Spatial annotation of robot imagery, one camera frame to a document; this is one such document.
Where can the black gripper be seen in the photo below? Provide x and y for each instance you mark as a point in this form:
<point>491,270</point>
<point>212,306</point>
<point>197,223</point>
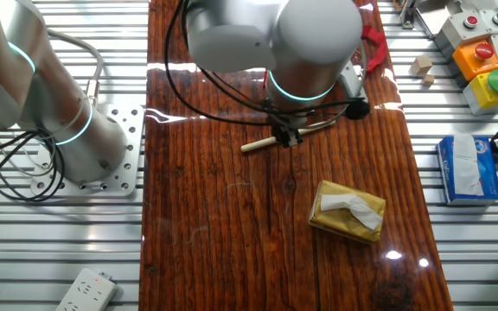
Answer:
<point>288,120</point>

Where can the pale wooden drumstick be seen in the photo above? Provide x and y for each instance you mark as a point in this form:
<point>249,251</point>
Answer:
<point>257,144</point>

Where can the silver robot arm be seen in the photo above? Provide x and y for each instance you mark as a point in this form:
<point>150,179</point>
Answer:
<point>309,39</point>

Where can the gold tissue box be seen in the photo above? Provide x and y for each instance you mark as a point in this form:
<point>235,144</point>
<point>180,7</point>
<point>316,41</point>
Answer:
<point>346,211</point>

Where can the brown wooden board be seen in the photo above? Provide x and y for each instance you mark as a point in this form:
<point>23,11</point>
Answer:
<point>231,216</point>

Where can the small wooden cube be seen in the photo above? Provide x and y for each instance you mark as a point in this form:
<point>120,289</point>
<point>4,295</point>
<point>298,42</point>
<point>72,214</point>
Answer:
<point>428,80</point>

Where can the light wooden cube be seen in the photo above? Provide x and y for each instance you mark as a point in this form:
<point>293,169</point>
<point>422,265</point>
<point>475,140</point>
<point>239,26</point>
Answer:
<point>422,65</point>

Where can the orange box red button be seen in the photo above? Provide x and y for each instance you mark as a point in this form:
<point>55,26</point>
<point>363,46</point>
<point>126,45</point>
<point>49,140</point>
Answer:
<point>476,60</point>

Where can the blue tissue pack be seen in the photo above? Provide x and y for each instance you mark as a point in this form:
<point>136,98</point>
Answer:
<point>489,173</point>

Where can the yellow box green button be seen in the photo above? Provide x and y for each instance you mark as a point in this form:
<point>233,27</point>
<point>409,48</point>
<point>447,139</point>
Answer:
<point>489,93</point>

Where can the grey box green button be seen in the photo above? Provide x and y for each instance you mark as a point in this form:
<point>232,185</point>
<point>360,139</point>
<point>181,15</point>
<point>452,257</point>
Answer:
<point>497,19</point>

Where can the white power strip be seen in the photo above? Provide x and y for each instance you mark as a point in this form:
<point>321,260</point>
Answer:
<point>87,293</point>

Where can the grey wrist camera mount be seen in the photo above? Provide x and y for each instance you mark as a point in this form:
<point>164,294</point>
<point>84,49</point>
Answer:
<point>353,80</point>

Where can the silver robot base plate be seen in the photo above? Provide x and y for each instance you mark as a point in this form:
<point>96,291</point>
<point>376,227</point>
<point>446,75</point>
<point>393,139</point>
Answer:
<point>132,129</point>

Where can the aluminium frame beam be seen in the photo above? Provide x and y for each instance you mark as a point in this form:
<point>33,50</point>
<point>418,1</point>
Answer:
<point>430,15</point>

